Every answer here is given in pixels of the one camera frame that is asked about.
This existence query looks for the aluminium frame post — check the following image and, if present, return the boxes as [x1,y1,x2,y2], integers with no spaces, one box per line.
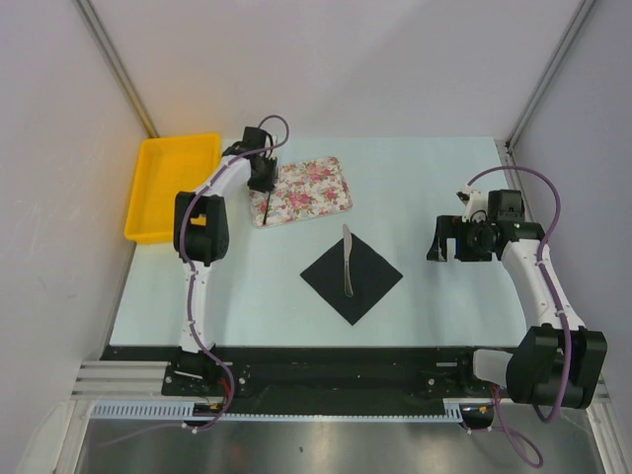
[72,0,159,138]
[505,0,600,152]

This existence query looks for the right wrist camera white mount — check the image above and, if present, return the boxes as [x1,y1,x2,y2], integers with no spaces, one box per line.
[457,184,489,223]

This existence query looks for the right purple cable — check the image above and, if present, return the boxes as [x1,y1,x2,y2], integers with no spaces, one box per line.
[466,166,564,469]

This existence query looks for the silver table knife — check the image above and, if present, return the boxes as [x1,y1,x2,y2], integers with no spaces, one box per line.
[343,224,354,297]

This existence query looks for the white slotted cable duct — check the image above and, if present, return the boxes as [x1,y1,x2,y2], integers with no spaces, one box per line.
[90,400,463,424]

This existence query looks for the iridescent green fork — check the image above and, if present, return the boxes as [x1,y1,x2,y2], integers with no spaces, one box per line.
[262,191,273,226]

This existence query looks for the yellow plastic bin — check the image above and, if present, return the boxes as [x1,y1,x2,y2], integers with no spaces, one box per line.
[123,133,221,245]

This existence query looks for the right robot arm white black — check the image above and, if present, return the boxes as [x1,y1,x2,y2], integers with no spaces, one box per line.
[427,185,607,409]

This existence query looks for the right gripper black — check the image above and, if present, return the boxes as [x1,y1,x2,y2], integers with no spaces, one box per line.
[427,214,495,262]

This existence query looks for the left aluminium frame post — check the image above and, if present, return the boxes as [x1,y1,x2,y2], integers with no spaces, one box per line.
[72,0,159,138]

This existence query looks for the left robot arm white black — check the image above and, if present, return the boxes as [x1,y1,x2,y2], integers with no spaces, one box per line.
[174,126,277,395]

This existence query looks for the right aluminium frame post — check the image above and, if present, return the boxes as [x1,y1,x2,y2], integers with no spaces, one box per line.
[505,0,600,152]

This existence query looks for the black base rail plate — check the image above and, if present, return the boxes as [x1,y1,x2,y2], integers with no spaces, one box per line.
[101,346,491,414]

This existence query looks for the floral pattern tray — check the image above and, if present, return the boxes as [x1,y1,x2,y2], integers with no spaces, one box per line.
[249,156,353,228]

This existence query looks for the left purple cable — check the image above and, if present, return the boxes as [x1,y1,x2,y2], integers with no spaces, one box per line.
[93,115,291,448]

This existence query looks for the purple cable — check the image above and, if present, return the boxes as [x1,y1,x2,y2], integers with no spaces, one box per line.
[466,166,564,469]
[93,115,291,448]

